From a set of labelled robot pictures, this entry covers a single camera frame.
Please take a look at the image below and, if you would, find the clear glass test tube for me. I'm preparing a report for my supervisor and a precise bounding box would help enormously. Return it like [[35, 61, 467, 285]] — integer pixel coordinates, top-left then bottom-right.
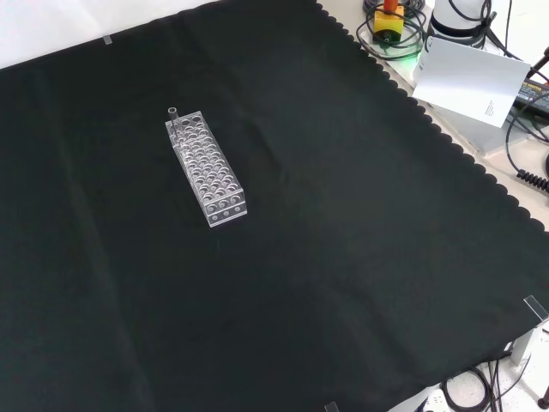
[[166, 106, 184, 143]]

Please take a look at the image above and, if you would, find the clear acrylic test tube rack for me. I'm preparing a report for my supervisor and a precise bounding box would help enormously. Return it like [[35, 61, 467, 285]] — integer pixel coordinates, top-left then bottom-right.
[[164, 110, 250, 228]]

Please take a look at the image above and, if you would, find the black scalloped-edge cloth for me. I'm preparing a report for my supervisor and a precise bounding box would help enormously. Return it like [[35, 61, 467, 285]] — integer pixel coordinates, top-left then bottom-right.
[[0, 0, 549, 412]]

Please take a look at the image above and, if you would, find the yellow stop button box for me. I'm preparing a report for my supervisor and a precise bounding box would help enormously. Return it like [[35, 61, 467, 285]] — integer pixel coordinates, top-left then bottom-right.
[[373, 0, 407, 45]]

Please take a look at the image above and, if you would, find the pale white board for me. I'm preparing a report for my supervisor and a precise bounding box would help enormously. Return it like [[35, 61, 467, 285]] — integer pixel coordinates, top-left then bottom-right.
[[411, 35, 532, 129]]

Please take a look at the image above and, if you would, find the white power strip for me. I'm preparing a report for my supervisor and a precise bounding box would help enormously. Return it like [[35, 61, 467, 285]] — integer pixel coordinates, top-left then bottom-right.
[[413, 387, 448, 412]]

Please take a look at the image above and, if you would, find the black box with yellow print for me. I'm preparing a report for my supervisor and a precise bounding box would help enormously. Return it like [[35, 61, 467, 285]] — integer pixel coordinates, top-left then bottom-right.
[[511, 78, 549, 113]]

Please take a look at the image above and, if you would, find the black tripod leg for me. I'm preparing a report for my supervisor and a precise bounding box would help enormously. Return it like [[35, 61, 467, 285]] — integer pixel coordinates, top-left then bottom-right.
[[524, 45, 549, 81]]

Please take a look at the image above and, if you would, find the grey base plate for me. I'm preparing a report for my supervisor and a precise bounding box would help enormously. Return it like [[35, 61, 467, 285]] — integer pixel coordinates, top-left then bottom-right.
[[428, 101, 529, 156]]

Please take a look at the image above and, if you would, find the black looped cable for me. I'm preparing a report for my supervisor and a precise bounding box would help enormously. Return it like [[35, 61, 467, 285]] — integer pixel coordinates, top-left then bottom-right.
[[355, 0, 431, 60]]

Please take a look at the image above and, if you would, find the black thin cable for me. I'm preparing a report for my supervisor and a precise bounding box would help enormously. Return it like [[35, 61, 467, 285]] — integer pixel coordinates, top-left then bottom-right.
[[504, 92, 549, 175]]

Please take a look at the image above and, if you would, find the black coiled cable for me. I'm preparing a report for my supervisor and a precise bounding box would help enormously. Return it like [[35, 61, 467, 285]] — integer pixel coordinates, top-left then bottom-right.
[[516, 168, 549, 193]]

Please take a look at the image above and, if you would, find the black floor cable bundle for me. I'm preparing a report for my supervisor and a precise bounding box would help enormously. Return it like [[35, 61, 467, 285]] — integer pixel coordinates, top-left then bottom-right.
[[441, 359, 516, 412]]

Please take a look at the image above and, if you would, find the silver metal bench frame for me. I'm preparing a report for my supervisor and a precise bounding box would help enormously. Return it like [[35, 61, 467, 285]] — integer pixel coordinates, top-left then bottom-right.
[[510, 318, 549, 367]]

